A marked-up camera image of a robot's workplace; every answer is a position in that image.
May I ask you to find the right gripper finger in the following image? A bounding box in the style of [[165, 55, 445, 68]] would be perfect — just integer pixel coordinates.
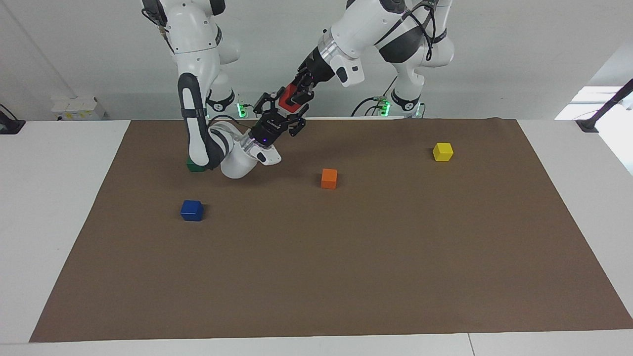
[[254, 91, 280, 120], [289, 106, 308, 137]]

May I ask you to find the red wooden block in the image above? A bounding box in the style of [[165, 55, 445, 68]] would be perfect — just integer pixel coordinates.
[[278, 85, 303, 112]]

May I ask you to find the blue wooden block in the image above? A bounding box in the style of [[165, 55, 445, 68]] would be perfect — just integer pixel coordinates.
[[180, 200, 204, 222]]

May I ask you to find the brown paper mat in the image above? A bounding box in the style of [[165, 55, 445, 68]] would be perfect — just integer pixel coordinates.
[[29, 118, 633, 343]]

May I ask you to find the white box yellow label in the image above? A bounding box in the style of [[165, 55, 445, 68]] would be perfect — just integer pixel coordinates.
[[51, 95, 107, 121]]

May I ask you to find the black table clamp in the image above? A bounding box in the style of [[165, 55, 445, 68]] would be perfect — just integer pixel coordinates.
[[0, 104, 26, 135]]

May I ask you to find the black angled stand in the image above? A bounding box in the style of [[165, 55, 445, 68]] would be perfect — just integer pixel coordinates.
[[576, 78, 633, 133]]

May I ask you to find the black right base cable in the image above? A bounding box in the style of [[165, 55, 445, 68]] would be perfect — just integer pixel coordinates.
[[236, 94, 256, 119]]

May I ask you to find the black base cable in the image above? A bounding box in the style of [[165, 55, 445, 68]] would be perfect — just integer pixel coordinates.
[[236, 94, 256, 119], [351, 74, 399, 118]]

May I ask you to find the black left base cable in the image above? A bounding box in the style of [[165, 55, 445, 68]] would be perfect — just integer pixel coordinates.
[[351, 74, 399, 118]]

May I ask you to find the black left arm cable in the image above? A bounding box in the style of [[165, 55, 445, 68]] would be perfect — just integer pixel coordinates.
[[375, 0, 442, 63]]

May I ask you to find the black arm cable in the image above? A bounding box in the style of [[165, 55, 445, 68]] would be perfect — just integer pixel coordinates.
[[141, 0, 175, 54], [375, 0, 442, 63]]

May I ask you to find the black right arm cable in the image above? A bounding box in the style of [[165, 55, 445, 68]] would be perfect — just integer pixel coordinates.
[[141, 0, 175, 54]]

